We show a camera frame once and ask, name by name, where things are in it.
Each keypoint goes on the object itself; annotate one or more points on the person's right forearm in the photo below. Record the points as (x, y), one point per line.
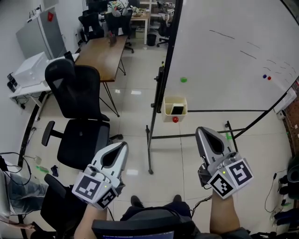
(224, 214)

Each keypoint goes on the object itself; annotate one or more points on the dark pen holder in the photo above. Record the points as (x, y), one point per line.
(113, 39)

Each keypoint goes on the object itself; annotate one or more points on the dark cloth on floor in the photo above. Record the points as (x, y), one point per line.
(54, 170)

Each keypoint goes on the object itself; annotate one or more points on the dark green speaker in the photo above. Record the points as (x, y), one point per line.
(294, 171)

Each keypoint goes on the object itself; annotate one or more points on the white router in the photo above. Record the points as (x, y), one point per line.
(34, 15)

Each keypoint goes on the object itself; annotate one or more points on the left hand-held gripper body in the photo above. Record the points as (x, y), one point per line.
(90, 186)

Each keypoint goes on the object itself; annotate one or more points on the person's right black shoe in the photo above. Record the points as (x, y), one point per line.
(177, 198)

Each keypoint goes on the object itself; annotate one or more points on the grey metal cabinet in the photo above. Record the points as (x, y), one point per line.
(37, 37)

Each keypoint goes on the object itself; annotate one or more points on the person's black shoe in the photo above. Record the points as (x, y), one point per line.
(177, 198)
(136, 201)

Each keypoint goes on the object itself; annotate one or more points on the black mesh chair with headrest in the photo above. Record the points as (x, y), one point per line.
(79, 140)

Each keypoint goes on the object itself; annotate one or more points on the white printer box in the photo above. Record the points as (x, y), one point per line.
(30, 70)

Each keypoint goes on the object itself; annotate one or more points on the brown wooden table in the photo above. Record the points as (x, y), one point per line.
(102, 58)

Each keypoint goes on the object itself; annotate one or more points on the brown pegboard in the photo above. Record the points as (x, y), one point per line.
(293, 126)

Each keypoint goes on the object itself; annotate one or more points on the green round magnet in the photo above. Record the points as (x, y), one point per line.
(183, 79)

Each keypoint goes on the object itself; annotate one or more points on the colourful patterned bag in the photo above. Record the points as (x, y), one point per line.
(119, 8)

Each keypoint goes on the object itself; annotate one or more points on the small white plug device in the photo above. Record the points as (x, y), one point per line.
(281, 114)

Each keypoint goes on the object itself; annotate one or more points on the black swivel chair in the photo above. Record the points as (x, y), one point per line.
(119, 28)
(92, 25)
(164, 32)

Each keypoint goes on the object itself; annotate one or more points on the person's left forearm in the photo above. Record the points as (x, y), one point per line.
(90, 224)

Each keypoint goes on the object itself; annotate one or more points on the black waste bin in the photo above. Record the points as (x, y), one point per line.
(151, 39)

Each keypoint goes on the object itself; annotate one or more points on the person's legs in dark trousers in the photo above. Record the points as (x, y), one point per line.
(158, 207)

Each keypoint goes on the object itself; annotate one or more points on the light wooden table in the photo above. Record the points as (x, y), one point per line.
(140, 19)

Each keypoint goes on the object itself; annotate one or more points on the black laptop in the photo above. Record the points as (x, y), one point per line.
(142, 228)

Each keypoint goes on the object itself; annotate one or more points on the white desk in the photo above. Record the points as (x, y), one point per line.
(28, 89)

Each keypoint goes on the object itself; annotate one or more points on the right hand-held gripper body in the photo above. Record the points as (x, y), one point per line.
(230, 179)

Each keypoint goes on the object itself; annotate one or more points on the person's left black shoe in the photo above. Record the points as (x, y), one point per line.
(136, 201)

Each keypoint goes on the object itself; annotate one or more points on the red ornament on cabinet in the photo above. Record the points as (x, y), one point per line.
(50, 16)

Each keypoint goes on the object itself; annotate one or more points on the whiteboard on black stand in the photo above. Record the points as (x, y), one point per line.
(233, 70)

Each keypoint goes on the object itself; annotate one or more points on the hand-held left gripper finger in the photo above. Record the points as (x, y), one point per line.
(125, 156)
(97, 158)

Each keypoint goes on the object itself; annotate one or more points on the cream plastic box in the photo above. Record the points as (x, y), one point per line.
(168, 105)

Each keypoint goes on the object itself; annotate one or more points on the green floor tape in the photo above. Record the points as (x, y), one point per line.
(229, 136)

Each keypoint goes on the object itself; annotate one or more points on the black chair with armrest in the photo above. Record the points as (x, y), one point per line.
(56, 205)

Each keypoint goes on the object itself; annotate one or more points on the white wall device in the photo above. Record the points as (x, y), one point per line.
(286, 102)

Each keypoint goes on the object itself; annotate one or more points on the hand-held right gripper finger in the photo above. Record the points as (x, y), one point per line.
(224, 141)
(202, 147)

